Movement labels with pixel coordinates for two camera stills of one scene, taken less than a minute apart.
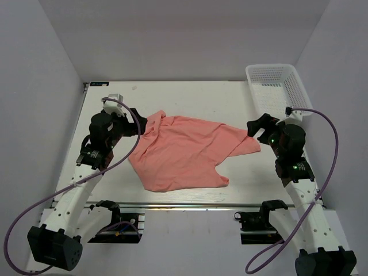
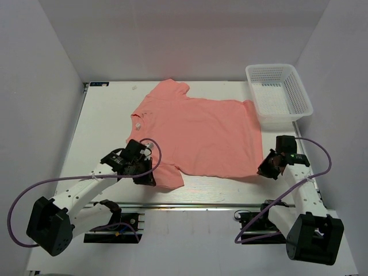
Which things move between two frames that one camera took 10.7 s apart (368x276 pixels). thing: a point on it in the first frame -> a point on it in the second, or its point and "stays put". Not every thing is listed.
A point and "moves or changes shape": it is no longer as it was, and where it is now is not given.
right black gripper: x=266 y=128 -> x=268 y=167
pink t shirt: x=175 y=153 moves or changes shape
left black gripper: x=130 y=125 -> x=145 y=175
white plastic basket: x=275 y=87 stays put
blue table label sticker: x=100 y=83 stays put
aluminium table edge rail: x=188 y=205 stays put
